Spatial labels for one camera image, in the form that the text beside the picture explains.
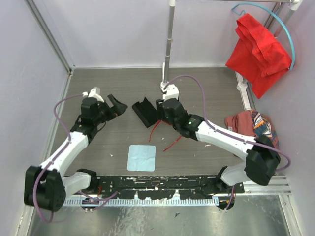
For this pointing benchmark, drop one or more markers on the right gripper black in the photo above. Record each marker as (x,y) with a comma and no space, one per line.
(160,111)

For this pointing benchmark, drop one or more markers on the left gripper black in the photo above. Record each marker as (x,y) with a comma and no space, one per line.
(118,108)

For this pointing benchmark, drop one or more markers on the red sunglasses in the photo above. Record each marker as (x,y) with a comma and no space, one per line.
(151,133)

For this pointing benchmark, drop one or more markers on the black sunglasses case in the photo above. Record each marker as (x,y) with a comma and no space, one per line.
(146,112)

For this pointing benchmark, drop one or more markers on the light blue cleaning cloth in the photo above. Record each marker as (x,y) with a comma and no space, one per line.
(141,158)

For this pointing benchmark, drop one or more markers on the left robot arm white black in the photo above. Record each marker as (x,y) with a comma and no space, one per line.
(85,128)

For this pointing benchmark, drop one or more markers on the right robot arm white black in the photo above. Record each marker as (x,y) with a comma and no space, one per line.
(260,158)

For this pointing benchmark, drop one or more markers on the white rack foot right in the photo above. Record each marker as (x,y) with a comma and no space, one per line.
(242,88)

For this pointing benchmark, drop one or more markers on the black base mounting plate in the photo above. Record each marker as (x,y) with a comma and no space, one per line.
(157,186)

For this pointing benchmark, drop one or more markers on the faded red printed t-shirt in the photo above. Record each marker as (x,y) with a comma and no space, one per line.
(254,124)

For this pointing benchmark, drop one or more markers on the silver garment rack pole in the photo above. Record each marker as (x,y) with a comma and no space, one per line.
(295,4)

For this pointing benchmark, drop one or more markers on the red cloth on hanger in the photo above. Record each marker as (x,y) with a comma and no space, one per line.
(258,55)

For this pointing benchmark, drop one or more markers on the teal clothes hanger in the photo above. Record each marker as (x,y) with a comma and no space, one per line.
(293,53)

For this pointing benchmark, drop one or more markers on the silver right rack pole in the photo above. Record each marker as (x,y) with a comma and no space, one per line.
(284,12)

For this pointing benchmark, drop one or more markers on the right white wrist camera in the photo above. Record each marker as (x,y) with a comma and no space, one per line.
(170,92)

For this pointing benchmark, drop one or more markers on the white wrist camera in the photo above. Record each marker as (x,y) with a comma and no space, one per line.
(95,93)
(170,92)

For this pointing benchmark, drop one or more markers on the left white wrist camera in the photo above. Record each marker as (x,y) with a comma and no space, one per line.
(95,93)

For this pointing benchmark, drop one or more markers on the aluminium frame rail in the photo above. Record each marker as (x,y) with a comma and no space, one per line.
(46,27)

